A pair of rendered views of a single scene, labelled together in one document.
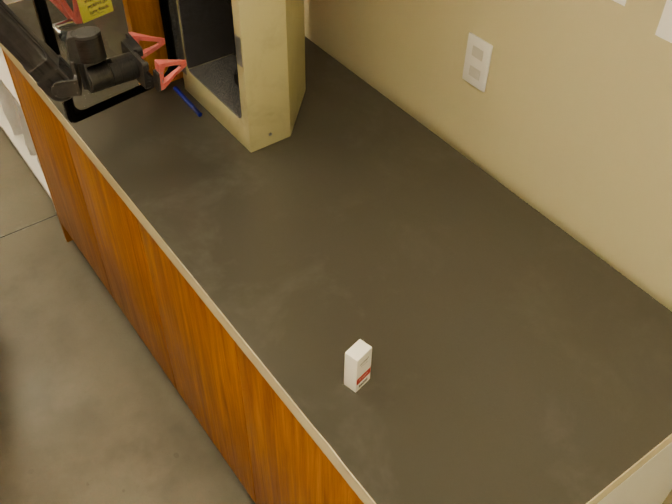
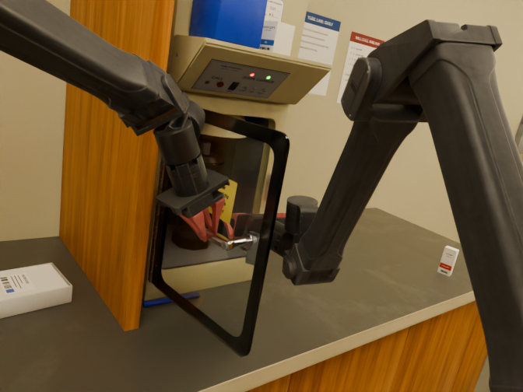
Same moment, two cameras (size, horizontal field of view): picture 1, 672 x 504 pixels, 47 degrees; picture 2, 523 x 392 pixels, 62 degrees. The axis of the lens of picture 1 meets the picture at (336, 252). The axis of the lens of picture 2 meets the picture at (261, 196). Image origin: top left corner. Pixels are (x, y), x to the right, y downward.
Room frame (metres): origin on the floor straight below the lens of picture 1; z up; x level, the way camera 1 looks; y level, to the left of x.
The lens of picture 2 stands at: (1.51, 1.27, 1.47)
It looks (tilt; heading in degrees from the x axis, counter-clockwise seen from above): 16 degrees down; 266
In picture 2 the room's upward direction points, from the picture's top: 10 degrees clockwise
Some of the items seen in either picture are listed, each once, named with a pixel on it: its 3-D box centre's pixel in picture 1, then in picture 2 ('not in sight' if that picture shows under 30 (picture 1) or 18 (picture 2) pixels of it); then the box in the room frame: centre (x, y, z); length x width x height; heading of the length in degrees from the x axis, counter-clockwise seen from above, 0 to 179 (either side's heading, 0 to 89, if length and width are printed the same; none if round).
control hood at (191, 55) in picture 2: not in sight; (254, 75); (1.51, 0.34, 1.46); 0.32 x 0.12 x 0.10; 37
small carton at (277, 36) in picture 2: not in sight; (275, 38); (1.48, 0.32, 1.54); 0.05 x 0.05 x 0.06; 41
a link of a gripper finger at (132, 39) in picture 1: (148, 49); not in sight; (1.48, 0.42, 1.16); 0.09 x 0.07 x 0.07; 127
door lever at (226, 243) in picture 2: not in sight; (222, 236); (1.52, 0.58, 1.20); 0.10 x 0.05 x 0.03; 134
